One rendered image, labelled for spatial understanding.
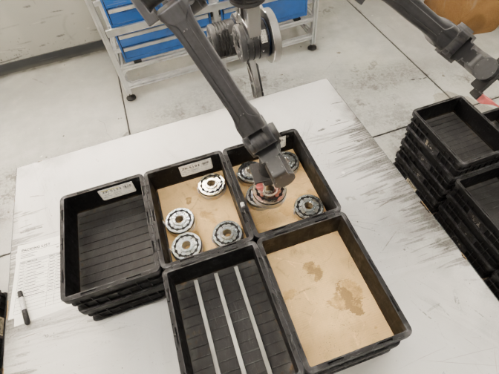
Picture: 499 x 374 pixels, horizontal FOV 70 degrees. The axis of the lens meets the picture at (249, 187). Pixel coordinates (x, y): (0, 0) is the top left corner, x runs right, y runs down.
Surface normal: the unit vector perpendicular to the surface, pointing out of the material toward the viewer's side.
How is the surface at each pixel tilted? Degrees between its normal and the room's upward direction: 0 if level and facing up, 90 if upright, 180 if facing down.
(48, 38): 90
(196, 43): 73
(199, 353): 0
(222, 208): 0
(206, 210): 0
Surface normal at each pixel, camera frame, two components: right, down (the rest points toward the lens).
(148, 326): -0.07, -0.58
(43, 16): 0.33, 0.76
